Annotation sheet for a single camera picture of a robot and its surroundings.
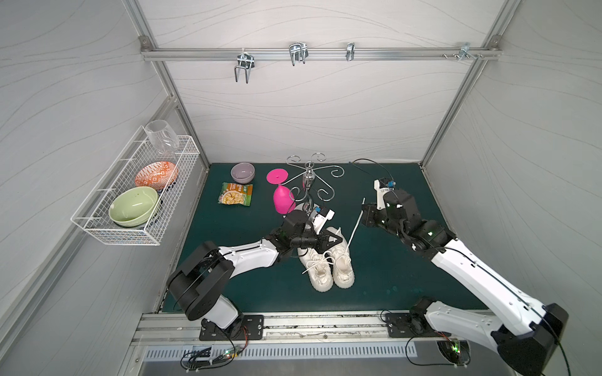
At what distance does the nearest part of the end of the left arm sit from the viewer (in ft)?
2.17

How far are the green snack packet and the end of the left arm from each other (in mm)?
425

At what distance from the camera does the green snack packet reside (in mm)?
1062
